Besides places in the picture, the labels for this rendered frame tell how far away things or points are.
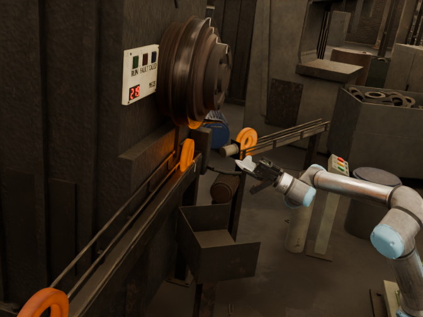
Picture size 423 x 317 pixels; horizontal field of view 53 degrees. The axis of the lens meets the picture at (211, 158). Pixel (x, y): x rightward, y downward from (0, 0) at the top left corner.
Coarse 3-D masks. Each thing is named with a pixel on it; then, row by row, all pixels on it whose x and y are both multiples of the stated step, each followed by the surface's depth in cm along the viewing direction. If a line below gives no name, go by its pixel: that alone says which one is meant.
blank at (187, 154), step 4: (188, 140) 192; (192, 140) 192; (184, 144) 189; (188, 144) 189; (192, 144) 193; (184, 148) 188; (188, 148) 188; (192, 148) 196; (184, 152) 188; (188, 152) 188; (192, 152) 198; (184, 156) 188; (188, 156) 189; (192, 156) 200; (180, 160) 188; (184, 160) 188; (188, 160) 191; (180, 164) 189; (184, 164) 189; (188, 164) 193; (180, 168) 191; (184, 168) 190
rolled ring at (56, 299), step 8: (48, 288) 100; (32, 296) 95; (40, 296) 96; (48, 296) 96; (56, 296) 100; (64, 296) 103; (32, 304) 93; (40, 304) 94; (48, 304) 97; (56, 304) 101; (64, 304) 104; (24, 312) 92; (32, 312) 92; (40, 312) 94; (56, 312) 104; (64, 312) 105
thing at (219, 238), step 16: (192, 208) 153; (208, 208) 156; (224, 208) 158; (192, 224) 156; (208, 224) 159; (224, 224) 161; (176, 240) 155; (192, 240) 137; (208, 240) 155; (224, 240) 156; (192, 256) 138; (208, 256) 131; (224, 256) 133; (240, 256) 136; (256, 256) 138; (192, 272) 138; (208, 272) 134; (224, 272) 136; (240, 272) 138; (208, 288) 153; (208, 304) 156
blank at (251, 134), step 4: (244, 128) 230; (248, 128) 230; (240, 132) 229; (244, 132) 228; (248, 132) 229; (252, 132) 232; (240, 136) 227; (244, 136) 228; (248, 136) 231; (252, 136) 234; (256, 136) 236; (236, 140) 229; (240, 140) 227; (244, 140) 229; (248, 140) 237; (252, 140) 235; (256, 140) 238; (244, 144) 231; (248, 144) 236; (252, 144) 236; (240, 148) 229; (252, 148) 238; (240, 152) 231
